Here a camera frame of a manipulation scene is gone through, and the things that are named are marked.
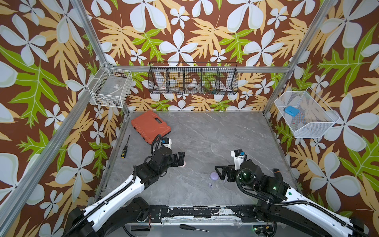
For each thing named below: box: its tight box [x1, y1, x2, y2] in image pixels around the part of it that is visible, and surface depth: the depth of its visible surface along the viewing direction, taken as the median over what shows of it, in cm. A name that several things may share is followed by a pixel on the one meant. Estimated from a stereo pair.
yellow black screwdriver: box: [120, 134, 131, 159], surface depth 97 cm
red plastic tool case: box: [131, 110, 172, 145], surface depth 107 cm
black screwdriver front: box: [179, 224, 210, 233], surface depth 72 cm
